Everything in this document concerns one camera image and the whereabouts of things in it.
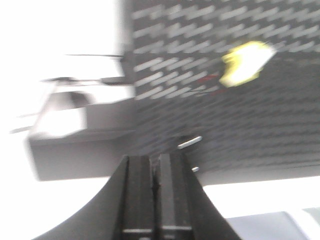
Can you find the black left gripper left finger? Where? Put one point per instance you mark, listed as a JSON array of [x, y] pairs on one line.
[[121, 210]]

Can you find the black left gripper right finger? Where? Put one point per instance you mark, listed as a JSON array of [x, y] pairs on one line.
[[184, 211]]

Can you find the black perforated pegboard panel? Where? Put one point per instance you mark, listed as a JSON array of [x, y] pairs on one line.
[[267, 128]]

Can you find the black power supply box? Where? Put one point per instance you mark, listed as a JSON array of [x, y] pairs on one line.
[[82, 128]]

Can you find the yellow toggle switch left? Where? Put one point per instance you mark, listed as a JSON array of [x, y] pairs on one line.
[[244, 63]]

